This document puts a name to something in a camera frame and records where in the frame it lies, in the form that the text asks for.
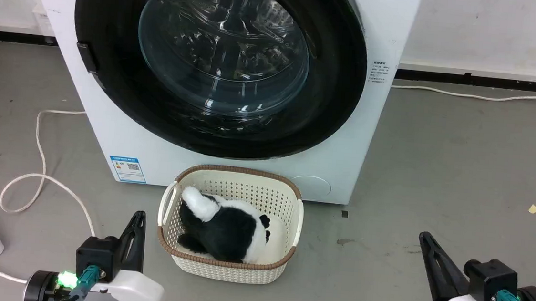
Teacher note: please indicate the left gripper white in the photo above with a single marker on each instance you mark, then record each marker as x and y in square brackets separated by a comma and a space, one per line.
[137, 291]

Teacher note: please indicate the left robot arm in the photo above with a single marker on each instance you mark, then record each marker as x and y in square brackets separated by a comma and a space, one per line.
[39, 288]

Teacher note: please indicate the white front-load washing machine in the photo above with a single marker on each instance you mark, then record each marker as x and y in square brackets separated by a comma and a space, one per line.
[107, 123]

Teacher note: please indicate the black round glass washer door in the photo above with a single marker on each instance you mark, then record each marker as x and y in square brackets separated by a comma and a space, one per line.
[329, 102]

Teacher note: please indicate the blue energy label sticker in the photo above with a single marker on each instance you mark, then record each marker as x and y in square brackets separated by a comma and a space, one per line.
[127, 169]

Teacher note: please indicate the black and white plush panda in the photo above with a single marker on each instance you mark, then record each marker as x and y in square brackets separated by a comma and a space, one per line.
[228, 231]

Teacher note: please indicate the cream plastic laundry basket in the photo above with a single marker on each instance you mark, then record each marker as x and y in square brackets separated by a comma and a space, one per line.
[230, 267]

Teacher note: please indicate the yellow paper scrap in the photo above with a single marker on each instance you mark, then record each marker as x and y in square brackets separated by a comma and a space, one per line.
[534, 208]

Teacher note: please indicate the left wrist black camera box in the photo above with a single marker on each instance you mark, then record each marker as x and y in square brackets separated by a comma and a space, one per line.
[95, 254]

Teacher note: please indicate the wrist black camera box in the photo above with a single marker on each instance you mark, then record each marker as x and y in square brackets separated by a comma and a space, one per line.
[490, 278]
[95, 254]

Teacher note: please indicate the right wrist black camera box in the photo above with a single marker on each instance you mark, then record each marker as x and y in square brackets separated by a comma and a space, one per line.
[490, 278]

